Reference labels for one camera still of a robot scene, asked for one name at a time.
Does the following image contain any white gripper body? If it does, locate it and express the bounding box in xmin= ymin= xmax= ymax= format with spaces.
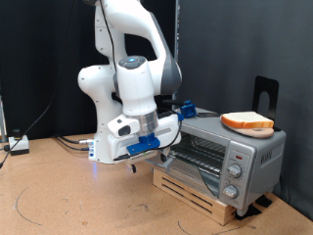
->
xmin=107 ymin=112 xmax=182 ymax=163

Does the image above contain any glass oven door with handle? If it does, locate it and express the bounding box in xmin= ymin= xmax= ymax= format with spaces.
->
xmin=146 ymin=153 xmax=221 ymax=199

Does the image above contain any white bread slice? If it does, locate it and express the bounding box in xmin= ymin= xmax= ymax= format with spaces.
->
xmin=220 ymin=111 xmax=275 ymax=129

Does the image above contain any silver oven temperature knob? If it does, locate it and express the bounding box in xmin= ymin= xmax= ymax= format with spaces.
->
xmin=227 ymin=163 xmax=243 ymax=179

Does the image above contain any silver oven timer knob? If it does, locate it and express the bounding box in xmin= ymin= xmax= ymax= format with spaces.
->
xmin=222 ymin=184 xmax=239 ymax=200

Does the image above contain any silver toaster oven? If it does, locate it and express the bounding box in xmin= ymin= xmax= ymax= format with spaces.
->
xmin=148 ymin=108 xmax=288 ymax=217

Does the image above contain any slatted wooden base block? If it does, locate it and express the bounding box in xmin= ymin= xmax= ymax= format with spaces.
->
xmin=152 ymin=168 xmax=238 ymax=227

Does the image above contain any round wooden board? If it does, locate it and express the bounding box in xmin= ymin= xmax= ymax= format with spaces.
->
xmin=224 ymin=121 xmax=275 ymax=139

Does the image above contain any black tape strip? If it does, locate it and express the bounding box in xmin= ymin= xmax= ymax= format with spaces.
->
xmin=255 ymin=195 xmax=273 ymax=209
xmin=234 ymin=204 xmax=263 ymax=221

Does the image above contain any black metal bookend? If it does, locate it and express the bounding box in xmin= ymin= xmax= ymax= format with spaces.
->
xmin=251 ymin=75 xmax=282 ymax=132

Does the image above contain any white power box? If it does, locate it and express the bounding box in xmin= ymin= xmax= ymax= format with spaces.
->
xmin=8 ymin=128 xmax=30 ymax=157

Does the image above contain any grey curtain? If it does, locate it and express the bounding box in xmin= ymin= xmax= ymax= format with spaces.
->
xmin=177 ymin=0 xmax=313 ymax=221

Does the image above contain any metal stand leg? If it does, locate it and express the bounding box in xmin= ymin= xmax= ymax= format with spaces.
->
xmin=0 ymin=96 xmax=7 ymax=143

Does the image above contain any black curtain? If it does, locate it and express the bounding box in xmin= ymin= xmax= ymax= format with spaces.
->
xmin=0 ymin=0 xmax=179 ymax=141

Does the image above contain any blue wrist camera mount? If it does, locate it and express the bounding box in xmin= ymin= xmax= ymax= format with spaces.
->
xmin=112 ymin=112 xmax=185 ymax=165

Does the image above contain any wire oven rack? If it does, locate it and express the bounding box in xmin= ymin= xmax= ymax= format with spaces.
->
xmin=170 ymin=133 xmax=228 ymax=177

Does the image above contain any black cable with silver connector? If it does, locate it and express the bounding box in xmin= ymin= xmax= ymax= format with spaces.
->
xmin=52 ymin=133 xmax=96 ymax=146

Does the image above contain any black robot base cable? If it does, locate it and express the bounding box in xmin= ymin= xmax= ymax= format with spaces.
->
xmin=56 ymin=137 xmax=92 ymax=152

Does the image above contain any long black hanging cable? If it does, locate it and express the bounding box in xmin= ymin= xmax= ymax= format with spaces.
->
xmin=0 ymin=0 xmax=77 ymax=169

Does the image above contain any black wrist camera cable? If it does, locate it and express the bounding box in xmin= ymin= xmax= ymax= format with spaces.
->
xmin=99 ymin=0 xmax=184 ymax=162

